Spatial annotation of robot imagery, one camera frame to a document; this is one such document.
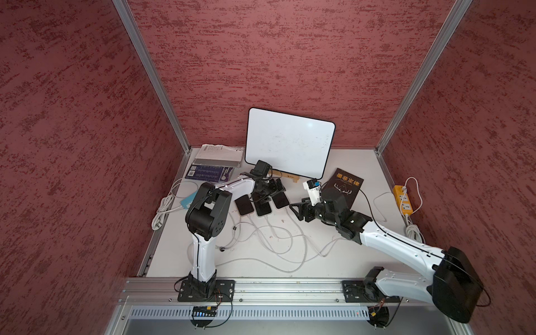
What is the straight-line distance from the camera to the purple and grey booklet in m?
1.07

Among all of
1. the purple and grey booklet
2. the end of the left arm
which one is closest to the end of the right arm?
the end of the left arm

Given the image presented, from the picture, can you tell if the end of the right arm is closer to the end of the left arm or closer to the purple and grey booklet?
the end of the left arm
